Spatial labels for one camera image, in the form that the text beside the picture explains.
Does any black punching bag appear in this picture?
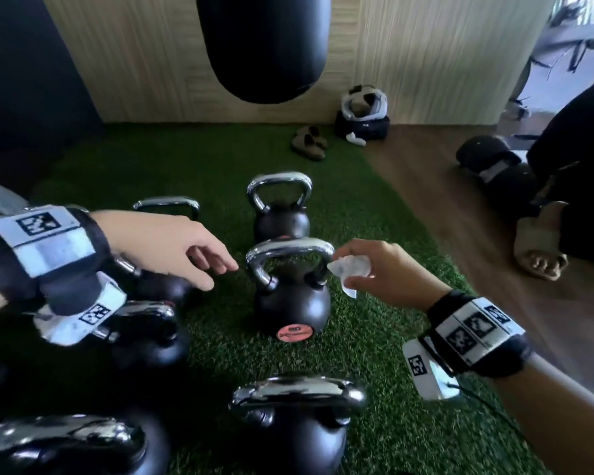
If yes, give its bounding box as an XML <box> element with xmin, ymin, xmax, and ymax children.
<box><xmin>194</xmin><ymin>0</ymin><xmax>333</xmax><ymax>105</ymax></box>

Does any brown sandal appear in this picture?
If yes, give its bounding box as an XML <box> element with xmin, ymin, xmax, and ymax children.
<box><xmin>290</xmin><ymin>131</ymin><xmax>326</xmax><ymax>162</ymax></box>
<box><xmin>298</xmin><ymin>125</ymin><xmax>330</xmax><ymax>150</ymax></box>

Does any person's right hand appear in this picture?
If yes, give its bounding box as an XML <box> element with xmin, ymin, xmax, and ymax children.
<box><xmin>334</xmin><ymin>238</ymin><xmax>452</xmax><ymax>312</ymax></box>

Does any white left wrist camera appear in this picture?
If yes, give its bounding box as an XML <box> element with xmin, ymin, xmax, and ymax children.
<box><xmin>33</xmin><ymin>272</ymin><xmax>129</xmax><ymax>348</ymax></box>

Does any black wrist strap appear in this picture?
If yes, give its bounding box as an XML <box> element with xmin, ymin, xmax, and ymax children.
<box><xmin>0</xmin><ymin>205</ymin><xmax>114</xmax><ymax>318</ymax></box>
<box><xmin>424</xmin><ymin>290</ymin><xmax>533</xmax><ymax>379</ymax></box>

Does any black boxing glove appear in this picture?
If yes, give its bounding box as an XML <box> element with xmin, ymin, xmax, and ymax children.
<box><xmin>456</xmin><ymin>135</ymin><xmax>525</xmax><ymax>173</ymax></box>
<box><xmin>479</xmin><ymin>162</ymin><xmax>543</xmax><ymax>219</ymax></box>

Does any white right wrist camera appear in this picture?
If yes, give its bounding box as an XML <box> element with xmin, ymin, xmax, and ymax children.
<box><xmin>402</xmin><ymin>338</ymin><xmax>462</xmax><ymax>402</ymax></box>

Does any thin black cable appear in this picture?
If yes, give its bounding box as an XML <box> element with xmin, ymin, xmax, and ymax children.
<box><xmin>445</xmin><ymin>383</ymin><xmax>528</xmax><ymax>438</ymax></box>

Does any person's left hand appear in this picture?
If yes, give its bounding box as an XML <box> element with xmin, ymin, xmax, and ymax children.
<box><xmin>93</xmin><ymin>210</ymin><xmax>240</xmax><ymax>293</ymax></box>

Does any white tissue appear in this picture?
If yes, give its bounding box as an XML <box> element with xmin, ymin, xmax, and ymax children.
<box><xmin>326</xmin><ymin>255</ymin><xmax>373</xmax><ymax>299</ymax></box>

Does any black right wrist strap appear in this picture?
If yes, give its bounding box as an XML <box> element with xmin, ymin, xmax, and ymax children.
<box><xmin>424</xmin><ymin>290</ymin><xmax>533</xmax><ymax>379</ymax></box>

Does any white and black headgear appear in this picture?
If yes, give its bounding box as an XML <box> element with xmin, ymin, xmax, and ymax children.
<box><xmin>341</xmin><ymin>84</ymin><xmax>389</xmax><ymax>121</ymax></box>

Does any large black kettlebell chrome handle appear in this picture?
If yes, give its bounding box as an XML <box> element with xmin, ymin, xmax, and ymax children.
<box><xmin>0</xmin><ymin>413</ymin><xmax>173</xmax><ymax>475</ymax></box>
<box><xmin>229</xmin><ymin>374</ymin><xmax>367</xmax><ymax>475</ymax></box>

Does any small black kettlebell chrome handle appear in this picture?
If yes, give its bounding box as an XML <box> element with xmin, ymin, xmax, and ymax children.
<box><xmin>247</xmin><ymin>171</ymin><xmax>313</xmax><ymax>244</ymax></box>

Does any person's right forearm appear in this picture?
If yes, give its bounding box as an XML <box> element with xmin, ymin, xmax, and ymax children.
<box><xmin>489</xmin><ymin>352</ymin><xmax>594</xmax><ymax>475</ymax></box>

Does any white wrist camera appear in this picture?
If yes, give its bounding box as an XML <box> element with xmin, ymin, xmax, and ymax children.
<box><xmin>402</xmin><ymin>338</ymin><xmax>462</xmax><ymax>402</ymax></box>
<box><xmin>33</xmin><ymin>272</ymin><xmax>129</xmax><ymax>348</ymax></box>

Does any exercise machine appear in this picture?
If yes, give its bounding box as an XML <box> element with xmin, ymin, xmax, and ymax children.
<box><xmin>504</xmin><ymin>0</ymin><xmax>594</xmax><ymax>121</ymax></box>

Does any green artificial turf mat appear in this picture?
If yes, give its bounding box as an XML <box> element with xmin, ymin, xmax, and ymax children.
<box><xmin>27</xmin><ymin>123</ymin><xmax>552</xmax><ymax>475</ymax></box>

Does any black kettlebell with red label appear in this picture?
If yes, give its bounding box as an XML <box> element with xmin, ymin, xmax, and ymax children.
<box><xmin>246</xmin><ymin>237</ymin><xmax>336</xmax><ymax>343</ymax></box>

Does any black left wrist strap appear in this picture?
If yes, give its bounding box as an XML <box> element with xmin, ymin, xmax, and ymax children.
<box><xmin>0</xmin><ymin>205</ymin><xmax>114</xmax><ymax>318</ymax></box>

